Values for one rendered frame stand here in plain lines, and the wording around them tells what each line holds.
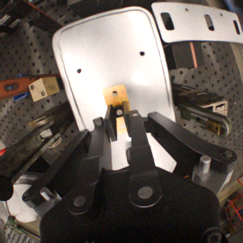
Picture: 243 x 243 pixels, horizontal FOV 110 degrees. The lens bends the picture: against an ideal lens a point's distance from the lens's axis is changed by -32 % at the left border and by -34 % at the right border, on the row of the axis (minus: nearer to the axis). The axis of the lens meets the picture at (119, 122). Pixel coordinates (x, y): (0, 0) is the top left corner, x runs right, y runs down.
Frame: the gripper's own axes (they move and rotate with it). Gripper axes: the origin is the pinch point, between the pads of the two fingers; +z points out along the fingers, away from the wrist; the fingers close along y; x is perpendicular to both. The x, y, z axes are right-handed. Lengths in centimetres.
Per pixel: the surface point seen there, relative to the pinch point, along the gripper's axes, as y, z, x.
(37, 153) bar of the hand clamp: -13.7, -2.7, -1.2
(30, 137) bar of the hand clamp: -13.7, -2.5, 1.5
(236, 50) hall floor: 169, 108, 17
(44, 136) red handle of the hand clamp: -14.3, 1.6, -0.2
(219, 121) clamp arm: 16.2, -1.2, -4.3
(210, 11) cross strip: 28.6, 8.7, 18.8
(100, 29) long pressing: 0.4, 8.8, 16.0
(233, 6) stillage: 170, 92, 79
